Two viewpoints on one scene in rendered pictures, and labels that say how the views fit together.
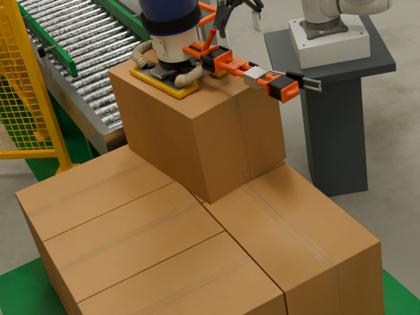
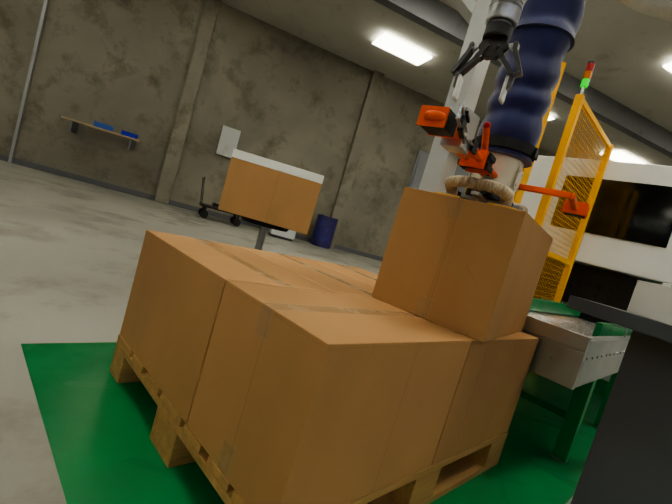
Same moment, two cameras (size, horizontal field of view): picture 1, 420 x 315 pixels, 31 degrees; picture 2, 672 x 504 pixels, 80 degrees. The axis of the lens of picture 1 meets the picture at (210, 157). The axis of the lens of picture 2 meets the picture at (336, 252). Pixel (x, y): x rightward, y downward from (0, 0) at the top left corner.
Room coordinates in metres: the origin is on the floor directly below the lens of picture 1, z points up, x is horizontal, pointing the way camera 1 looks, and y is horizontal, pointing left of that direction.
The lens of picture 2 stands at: (1.58, -1.16, 0.77)
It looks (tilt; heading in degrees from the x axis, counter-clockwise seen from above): 4 degrees down; 66
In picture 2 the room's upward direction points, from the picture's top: 16 degrees clockwise
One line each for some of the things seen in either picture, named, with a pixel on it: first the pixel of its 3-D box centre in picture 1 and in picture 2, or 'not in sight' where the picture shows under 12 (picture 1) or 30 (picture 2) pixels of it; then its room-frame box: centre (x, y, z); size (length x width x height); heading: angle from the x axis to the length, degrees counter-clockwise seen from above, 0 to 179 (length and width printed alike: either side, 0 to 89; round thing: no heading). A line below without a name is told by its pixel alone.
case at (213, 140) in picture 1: (196, 113); (469, 265); (2.65, 0.02, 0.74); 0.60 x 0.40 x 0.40; 31
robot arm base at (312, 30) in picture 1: (321, 19); not in sight; (2.99, -0.60, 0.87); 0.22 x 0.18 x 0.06; 0
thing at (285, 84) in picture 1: (282, 89); (438, 122); (2.14, -0.28, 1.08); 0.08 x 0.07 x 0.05; 32
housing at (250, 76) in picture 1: (256, 77); (456, 141); (2.26, -0.21, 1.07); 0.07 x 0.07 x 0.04; 32
